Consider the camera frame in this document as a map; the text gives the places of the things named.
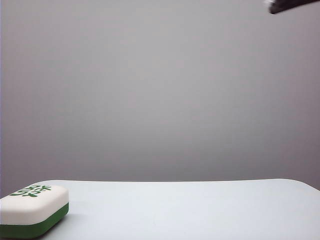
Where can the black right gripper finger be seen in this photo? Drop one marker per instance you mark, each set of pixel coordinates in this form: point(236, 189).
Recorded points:
point(287, 5)

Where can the white green foam mahjong tile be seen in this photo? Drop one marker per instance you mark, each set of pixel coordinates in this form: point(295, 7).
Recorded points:
point(35, 207)

